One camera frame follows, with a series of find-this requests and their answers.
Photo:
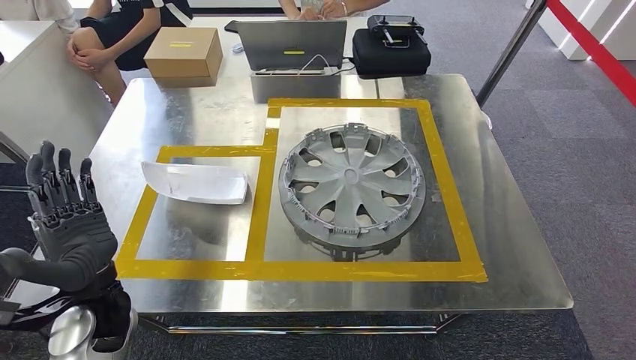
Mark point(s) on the stainless steel workbench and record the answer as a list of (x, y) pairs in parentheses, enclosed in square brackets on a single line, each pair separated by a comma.
[(507, 223), (12, 146)]

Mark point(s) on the person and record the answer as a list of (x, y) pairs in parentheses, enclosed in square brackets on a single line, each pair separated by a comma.
[(35, 10), (114, 39), (328, 9)]

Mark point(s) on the black remote controller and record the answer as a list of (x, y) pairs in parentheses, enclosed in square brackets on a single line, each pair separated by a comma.
[(395, 30)]

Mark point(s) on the white desk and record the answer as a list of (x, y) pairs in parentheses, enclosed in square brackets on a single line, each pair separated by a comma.
[(49, 109), (228, 63)]

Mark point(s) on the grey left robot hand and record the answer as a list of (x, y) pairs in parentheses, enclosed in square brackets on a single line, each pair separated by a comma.
[(74, 243)]

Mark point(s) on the closed cardboard box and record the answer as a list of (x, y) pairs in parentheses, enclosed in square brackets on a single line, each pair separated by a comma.
[(181, 52)]

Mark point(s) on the grey laptop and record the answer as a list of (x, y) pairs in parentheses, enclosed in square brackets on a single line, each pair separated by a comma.
[(290, 44)]

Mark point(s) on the white display plinth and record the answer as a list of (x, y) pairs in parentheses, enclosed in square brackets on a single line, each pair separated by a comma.
[(561, 30), (623, 39)]

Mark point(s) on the white plastic mirror cover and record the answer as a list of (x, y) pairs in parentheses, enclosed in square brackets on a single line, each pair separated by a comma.
[(198, 181)]

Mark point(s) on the chrome stanchion post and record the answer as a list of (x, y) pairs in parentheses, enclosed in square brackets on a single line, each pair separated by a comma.
[(512, 49)]

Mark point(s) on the red barrier belt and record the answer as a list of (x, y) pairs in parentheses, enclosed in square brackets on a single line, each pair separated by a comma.
[(591, 47)]

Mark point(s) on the black carrying case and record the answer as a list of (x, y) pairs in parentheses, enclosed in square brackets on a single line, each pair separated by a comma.
[(392, 62)]

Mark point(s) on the grey wheel hubcap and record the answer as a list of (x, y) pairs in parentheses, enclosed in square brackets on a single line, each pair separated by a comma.
[(350, 189)]

